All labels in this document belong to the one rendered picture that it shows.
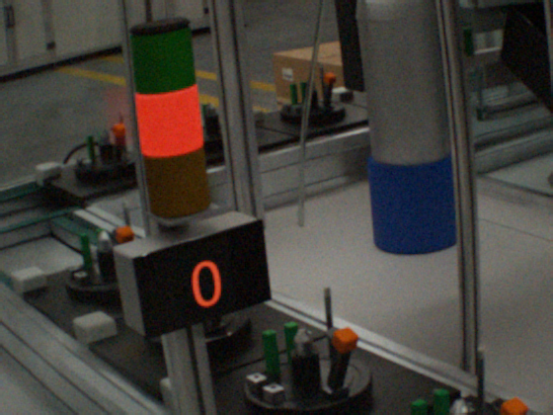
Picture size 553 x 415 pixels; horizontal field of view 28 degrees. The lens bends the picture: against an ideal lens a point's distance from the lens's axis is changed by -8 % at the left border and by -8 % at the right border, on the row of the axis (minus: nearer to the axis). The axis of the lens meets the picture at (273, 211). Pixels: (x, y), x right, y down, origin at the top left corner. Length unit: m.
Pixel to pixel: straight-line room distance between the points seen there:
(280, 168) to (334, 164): 0.13
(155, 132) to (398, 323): 0.85
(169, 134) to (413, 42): 1.01
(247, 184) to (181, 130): 1.22
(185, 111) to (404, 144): 1.03
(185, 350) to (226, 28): 1.13
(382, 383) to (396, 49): 0.76
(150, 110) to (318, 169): 1.44
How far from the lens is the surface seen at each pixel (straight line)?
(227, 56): 2.07
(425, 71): 1.90
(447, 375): 1.30
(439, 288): 1.81
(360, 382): 1.23
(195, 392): 1.03
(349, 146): 2.38
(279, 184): 2.29
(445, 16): 1.21
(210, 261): 0.95
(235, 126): 2.09
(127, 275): 0.93
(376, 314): 1.74
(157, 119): 0.91
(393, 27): 1.87
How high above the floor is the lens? 1.53
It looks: 17 degrees down
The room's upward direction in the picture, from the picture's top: 6 degrees counter-clockwise
